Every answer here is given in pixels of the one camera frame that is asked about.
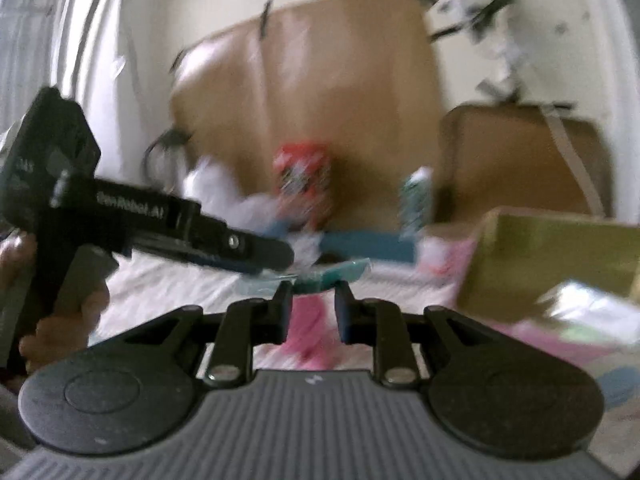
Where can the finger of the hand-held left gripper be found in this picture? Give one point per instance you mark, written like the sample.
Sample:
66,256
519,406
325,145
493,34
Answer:
260,250
220,262

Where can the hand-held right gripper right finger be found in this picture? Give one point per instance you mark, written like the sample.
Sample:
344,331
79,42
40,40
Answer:
344,316

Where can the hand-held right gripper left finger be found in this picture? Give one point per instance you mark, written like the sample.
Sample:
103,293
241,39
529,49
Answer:
283,306

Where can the person's left hand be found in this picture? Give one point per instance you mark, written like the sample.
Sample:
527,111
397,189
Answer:
75,321

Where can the teal plastic packet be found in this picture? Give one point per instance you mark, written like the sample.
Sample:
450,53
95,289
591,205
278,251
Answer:
320,275

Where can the pink printed bedsheet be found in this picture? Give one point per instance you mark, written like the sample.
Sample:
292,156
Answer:
165,285

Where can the white crumpled bag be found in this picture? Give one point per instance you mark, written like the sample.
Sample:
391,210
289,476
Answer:
225,195

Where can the blue flat pad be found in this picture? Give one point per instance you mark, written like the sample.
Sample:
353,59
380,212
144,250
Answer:
370,246

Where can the red printed pouch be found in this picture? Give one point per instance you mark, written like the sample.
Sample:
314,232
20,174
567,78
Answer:
303,185

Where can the white curtain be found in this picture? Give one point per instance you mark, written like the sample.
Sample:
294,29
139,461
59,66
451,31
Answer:
60,35

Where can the large brown cardboard sheet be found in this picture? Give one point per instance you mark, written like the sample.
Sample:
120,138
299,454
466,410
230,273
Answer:
320,90

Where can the olive green box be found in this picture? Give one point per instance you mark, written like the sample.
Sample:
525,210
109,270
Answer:
540,255

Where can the brown cardboard box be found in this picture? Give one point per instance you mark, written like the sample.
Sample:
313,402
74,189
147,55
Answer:
515,160

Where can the clear plastic bag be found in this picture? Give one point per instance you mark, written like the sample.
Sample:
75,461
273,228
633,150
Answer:
595,310

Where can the white and black rack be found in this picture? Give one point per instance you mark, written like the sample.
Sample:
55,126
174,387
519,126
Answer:
480,10

